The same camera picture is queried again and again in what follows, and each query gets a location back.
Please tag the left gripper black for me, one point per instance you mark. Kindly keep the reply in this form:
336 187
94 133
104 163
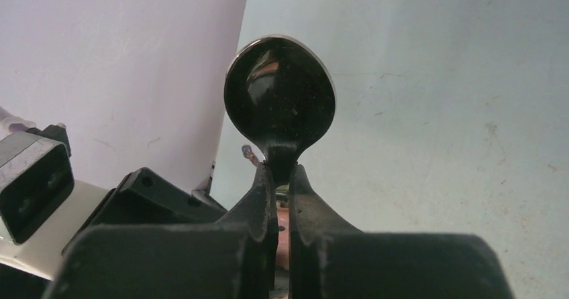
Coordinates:
145 198

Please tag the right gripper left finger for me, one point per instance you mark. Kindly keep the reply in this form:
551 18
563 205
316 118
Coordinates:
233 257

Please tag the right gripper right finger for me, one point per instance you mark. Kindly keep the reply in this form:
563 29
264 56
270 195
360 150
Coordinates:
331 258

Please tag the pink handled spoon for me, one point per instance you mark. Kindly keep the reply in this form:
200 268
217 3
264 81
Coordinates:
280 96

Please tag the purple metallic fork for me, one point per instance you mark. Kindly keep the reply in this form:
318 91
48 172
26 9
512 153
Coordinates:
248 153

